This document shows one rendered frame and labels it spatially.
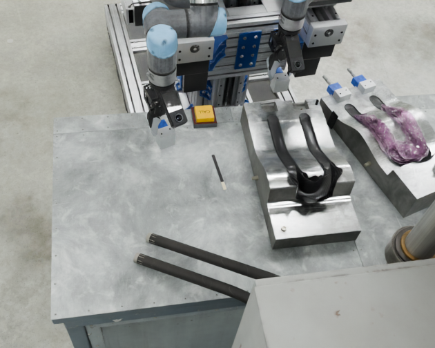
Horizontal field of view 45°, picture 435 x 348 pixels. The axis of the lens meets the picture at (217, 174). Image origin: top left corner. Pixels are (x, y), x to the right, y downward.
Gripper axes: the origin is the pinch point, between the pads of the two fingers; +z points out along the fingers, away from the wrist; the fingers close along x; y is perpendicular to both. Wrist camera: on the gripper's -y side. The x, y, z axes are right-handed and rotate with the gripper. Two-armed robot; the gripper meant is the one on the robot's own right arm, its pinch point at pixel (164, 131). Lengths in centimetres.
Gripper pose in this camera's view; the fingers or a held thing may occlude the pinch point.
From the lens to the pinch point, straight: 159.5
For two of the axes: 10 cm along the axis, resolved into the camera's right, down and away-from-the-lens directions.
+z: -0.9, 5.8, 8.1
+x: -8.8, 3.3, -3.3
